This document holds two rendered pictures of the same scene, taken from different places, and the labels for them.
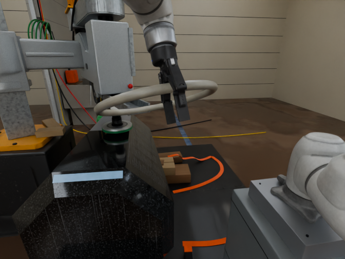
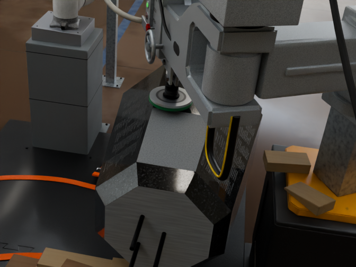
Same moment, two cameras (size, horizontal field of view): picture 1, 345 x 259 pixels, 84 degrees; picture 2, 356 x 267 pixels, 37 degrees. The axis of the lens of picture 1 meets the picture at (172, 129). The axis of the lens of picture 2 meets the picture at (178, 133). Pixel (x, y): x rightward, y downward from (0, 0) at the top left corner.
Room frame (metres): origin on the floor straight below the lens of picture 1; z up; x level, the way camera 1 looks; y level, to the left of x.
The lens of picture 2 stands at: (3.59, 0.97, 2.18)
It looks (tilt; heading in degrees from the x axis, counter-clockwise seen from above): 32 degrees down; 193
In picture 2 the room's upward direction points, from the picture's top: 6 degrees clockwise
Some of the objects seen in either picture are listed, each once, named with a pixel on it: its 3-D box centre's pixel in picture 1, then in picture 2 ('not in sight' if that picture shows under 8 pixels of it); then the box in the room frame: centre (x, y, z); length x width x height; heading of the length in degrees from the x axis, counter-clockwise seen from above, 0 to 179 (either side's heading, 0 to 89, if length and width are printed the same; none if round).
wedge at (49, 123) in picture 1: (51, 123); (309, 194); (1.70, 1.14, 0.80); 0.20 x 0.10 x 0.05; 48
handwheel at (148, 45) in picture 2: not in sight; (157, 46); (1.50, 0.37, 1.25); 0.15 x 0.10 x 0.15; 32
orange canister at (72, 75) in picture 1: (73, 75); not in sight; (4.30, 2.17, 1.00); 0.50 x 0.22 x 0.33; 8
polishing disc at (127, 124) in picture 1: (117, 125); (170, 96); (1.33, 0.41, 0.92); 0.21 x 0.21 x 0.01
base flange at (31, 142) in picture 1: (23, 135); (340, 183); (1.51, 1.28, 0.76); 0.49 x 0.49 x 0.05; 9
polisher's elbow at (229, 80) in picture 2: not in sight; (231, 69); (1.89, 0.75, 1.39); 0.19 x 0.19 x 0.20
